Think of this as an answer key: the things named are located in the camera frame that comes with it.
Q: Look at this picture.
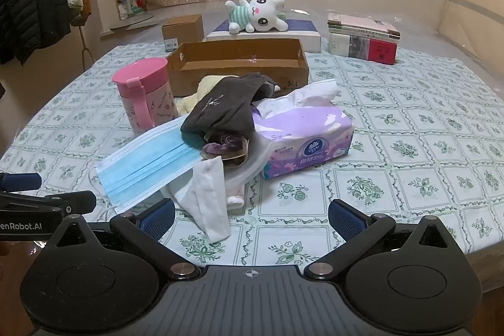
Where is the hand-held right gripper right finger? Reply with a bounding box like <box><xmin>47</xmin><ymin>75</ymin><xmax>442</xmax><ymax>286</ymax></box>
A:
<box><xmin>303</xmin><ymin>198</ymin><xmax>459</xmax><ymax>282</ymax></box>

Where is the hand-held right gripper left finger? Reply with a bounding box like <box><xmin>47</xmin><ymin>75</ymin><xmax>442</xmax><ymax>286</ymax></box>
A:
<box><xmin>46</xmin><ymin>198</ymin><xmax>201</xmax><ymax>282</ymax></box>

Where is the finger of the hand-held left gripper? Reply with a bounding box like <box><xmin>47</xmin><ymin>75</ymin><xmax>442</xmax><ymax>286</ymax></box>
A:
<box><xmin>0</xmin><ymin>190</ymin><xmax>97</xmax><ymax>216</ymax></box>
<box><xmin>0</xmin><ymin>173</ymin><xmax>42</xmax><ymax>192</ymax></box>

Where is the white face mask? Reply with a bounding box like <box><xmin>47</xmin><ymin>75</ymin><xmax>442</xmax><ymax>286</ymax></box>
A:
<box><xmin>163</xmin><ymin>157</ymin><xmax>232</xmax><ymax>243</ymax></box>

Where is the blue face mask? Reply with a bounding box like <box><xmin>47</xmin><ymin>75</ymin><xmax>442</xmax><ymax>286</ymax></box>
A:
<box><xmin>95</xmin><ymin>117</ymin><xmax>206</xmax><ymax>215</ymax></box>

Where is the purple tissue pack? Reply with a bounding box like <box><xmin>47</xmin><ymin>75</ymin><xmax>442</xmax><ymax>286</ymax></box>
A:
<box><xmin>249</xmin><ymin>79</ymin><xmax>355</xmax><ymax>180</ymax></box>

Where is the yellow towel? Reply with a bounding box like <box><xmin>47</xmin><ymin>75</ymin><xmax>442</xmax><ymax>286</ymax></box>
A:
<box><xmin>175</xmin><ymin>75</ymin><xmax>215</xmax><ymax>117</ymax></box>

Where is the dark brown glove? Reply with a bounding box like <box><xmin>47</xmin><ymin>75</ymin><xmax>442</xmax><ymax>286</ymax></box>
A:
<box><xmin>180</xmin><ymin>72</ymin><xmax>281</xmax><ymax>145</ymax></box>

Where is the pink lidded cup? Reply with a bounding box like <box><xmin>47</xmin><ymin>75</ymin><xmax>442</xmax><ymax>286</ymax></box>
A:
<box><xmin>112</xmin><ymin>58</ymin><xmax>176</xmax><ymax>134</ymax></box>

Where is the green floral tablecloth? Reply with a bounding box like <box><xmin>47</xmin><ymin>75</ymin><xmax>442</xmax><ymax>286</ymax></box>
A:
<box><xmin>0</xmin><ymin>37</ymin><xmax>504</xmax><ymax>266</ymax></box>

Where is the gold clothes rack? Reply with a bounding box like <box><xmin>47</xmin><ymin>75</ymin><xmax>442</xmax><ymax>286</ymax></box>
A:
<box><xmin>0</xmin><ymin>0</ymin><xmax>96</xmax><ymax>74</ymax></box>

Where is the flat white and blue box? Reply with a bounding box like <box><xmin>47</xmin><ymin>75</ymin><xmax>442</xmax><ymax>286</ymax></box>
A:
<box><xmin>205</xmin><ymin>19</ymin><xmax>322</xmax><ymax>54</ymax></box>

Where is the thin white book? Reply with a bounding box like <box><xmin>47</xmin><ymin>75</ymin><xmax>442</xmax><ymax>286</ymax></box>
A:
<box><xmin>328</xmin><ymin>25</ymin><xmax>401</xmax><ymax>42</ymax></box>

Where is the small closed cardboard box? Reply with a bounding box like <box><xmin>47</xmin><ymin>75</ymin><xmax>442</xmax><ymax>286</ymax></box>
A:
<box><xmin>161</xmin><ymin>14</ymin><xmax>205</xmax><ymax>52</ymax></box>

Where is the pink book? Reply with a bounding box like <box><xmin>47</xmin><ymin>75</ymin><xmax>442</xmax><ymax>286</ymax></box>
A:
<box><xmin>328</xmin><ymin>14</ymin><xmax>401</xmax><ymax>35</ymax></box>

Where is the white rabbit plush toy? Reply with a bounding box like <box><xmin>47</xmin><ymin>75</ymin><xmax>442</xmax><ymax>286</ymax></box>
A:
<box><xmin>225</xmin><ymin>0</ymin><xmax>288</xmax><ymax>34</ymax></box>

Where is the plastic-covered headboard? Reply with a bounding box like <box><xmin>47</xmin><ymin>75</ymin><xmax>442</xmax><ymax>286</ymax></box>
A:
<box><xmin>435</xmin><ymin>0</ymin><xmax>504</xmax><ymax>62</ymax></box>

